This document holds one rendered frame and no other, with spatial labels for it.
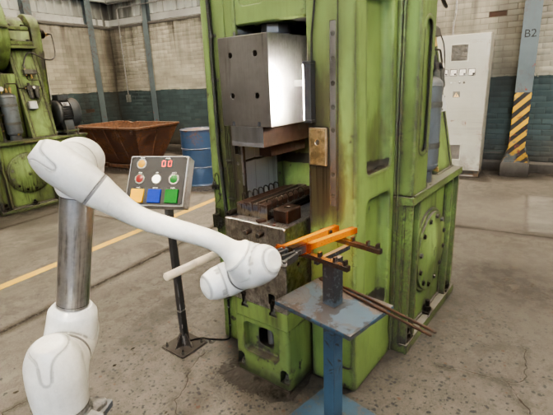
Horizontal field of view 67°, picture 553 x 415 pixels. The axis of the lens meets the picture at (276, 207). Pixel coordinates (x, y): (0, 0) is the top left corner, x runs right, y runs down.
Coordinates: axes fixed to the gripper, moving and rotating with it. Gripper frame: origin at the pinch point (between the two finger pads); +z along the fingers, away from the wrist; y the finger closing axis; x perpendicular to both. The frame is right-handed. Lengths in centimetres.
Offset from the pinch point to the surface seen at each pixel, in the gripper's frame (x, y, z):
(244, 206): 0, -59, 26
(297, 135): 34, -49, 54
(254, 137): 35, -50, 27
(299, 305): -30.3, -8.5, 10.6
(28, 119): 23, -553, 69
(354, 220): -1.6, -7.8, 47.2
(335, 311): -30.1, 5.3, 16.5
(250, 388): -97, -49, 16
